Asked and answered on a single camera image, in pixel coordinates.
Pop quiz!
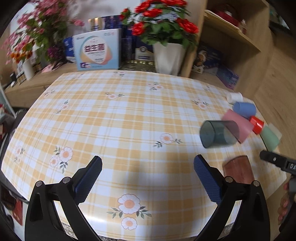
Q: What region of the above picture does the beige plastic cup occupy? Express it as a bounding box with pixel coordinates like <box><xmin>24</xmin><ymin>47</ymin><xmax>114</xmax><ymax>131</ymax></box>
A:
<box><xmin>268</xmin><ymin>123</ymin><xmax>282</xmax><ymax>140</ymax></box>

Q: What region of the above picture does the dark blue box under roses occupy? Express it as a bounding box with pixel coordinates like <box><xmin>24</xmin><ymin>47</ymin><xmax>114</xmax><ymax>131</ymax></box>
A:
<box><xmin>121</xmin><ymin>25</ymin><xmax>154</xmax><ymax>62</ymax></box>

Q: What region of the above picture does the white slim vase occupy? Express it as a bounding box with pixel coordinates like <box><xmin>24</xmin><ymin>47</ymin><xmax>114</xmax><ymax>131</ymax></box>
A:
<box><xmin>22</xmin><ymin>59</ymin><xmax>35</xmax><ymax>80</ymax></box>

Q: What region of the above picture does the white faceted vase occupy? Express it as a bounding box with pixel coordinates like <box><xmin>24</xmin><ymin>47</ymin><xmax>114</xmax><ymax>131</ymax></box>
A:
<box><xmin>153</xmin><ymin>42</ymin><xmax>186</xmax><ymax>76</ymax></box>

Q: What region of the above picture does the red small cup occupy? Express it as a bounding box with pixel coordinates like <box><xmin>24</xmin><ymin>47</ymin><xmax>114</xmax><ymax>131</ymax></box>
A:
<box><xmin>249</xmin><ymin>116</ymin><xmax>264</xmax><ymax>135</ymax></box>

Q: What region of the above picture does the teal translucent cup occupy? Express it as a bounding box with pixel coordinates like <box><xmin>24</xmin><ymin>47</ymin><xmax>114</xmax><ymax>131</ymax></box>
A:
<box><xmin>199</xmin><ymin>120</ymin><xmax>239</xmax><ymax>149</ymax></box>

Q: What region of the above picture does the yellow plaid floral tablecloth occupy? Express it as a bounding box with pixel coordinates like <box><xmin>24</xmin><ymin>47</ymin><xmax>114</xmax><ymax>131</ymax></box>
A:
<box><xmin>1</xmin><ymin>71</ymin><xmax>286</xmax><ymax>240</ymax></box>

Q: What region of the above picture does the pink plastic cup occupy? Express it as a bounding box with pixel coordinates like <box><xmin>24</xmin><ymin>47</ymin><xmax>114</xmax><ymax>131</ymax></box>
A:
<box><xmin>222</xmin><ymin>109</ymin><xmax>254</xmax><ymax>144</ymax></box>

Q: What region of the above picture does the green plastic cup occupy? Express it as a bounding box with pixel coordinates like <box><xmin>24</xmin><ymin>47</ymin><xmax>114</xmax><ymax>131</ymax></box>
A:
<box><xmin>260</xmin><ymin>126</ymin><xmax>280</xmax><ymax>152</ymax></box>

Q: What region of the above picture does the purple box on shelf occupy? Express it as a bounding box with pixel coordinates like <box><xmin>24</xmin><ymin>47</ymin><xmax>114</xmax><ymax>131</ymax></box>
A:
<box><xmin>216</xmin><ymin>67</ymin><xmax>239</xmax><ymax>90</ymax></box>

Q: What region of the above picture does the red basket on shelf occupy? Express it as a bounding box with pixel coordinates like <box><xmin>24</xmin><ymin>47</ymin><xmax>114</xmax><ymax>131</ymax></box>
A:
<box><xmin>215</xmin><ymin>10</ymin><xmax>239</xmax><ymax>27</ymax></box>

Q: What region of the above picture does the brown translucent cup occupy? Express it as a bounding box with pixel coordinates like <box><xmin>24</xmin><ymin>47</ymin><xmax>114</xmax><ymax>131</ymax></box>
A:
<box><xmin>223</xmin><ymin>155</ymin><xmax>255</xmax><ymax>184</ymax></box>

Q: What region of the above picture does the red rose bouquet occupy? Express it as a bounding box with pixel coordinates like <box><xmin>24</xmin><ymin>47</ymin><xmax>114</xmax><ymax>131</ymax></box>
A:
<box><xmin>119</xmin><ymin>0</ymin><xmax>199</xmax><ymax>49</ymax></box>

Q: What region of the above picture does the right hand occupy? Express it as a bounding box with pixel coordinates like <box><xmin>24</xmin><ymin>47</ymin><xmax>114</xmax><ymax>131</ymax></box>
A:
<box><xmin>277</xmin><ymin>182</ymin><xmax>290</xmax><ymax>224</ymax></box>

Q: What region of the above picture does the white and black snack box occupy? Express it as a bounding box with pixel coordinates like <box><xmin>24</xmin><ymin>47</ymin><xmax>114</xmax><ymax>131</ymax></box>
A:
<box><xmin>192</xmin><ymin>48</ymin><xmax>207</xmax><ymax>74</ymax></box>

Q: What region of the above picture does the dark blue snack box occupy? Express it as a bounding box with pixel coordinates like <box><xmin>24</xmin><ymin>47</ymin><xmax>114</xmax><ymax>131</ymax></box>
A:
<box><xmin>204</xmin><ymin>47</ymin><xmax>223</xmax><ymax>75</ymax></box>

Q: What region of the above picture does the small glass perfume bottle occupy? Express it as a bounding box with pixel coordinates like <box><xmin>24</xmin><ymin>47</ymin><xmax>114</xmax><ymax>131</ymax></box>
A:
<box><xmin>239</xmin><ymin>19</ymin><xmax>247</xmax><ymax>35</ymax></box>

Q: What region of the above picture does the blue plastic cup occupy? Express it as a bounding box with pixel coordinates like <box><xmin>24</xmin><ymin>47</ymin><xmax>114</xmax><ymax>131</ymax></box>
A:
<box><xmin>232</xmin><ymin>102</ymin><xmax>256</xmax><ymax>119</ymax></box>

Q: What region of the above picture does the white small cup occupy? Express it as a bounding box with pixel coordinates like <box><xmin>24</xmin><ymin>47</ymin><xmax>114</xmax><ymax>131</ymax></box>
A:
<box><xmin>226</xmin><ymin>92</ymin><xmax>243</xmax><ymax>104</ymax></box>

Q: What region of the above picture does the silver and blue gift box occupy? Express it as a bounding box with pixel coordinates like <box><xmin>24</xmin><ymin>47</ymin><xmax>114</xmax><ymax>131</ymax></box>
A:
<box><xmin>88</xmin><ymin>15</ymin><xmax>122</xmax><ymax>32</ymax></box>

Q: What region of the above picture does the pink blossom branch arrangement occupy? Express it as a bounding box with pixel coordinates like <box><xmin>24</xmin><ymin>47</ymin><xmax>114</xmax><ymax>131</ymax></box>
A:
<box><xmin>2</xmin><ymin>0</ymin><xmax>84</xmax><ymax>69</ymax></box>

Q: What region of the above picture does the wooden shelf unit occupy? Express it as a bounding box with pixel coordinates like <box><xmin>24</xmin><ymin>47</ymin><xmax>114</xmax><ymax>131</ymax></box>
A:
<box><xmin>187</xmin><ymin>1</ymin><xmax>273</xmax><ymax>99</ymax></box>

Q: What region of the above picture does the blue tissue pack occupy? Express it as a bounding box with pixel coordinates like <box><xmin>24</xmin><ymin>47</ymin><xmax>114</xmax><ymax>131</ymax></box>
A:
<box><xmin>63</xmin><ymin>37</ymin><xmax>76</xmax><ymax>63</ymax></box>

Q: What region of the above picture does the gold embossed tray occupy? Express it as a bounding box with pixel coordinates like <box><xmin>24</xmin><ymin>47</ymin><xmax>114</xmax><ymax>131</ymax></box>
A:
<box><xmin>119</xmin><ymin>60</ymin><xmax>156</xmax><ymax>73</ymax></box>

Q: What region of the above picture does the light blue probiotics box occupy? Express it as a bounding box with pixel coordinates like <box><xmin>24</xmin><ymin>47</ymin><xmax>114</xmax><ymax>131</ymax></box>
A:
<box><xmin>72</xmin><ymin>29</ymin><xmax>121</xmax><ymax>71</ymax></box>

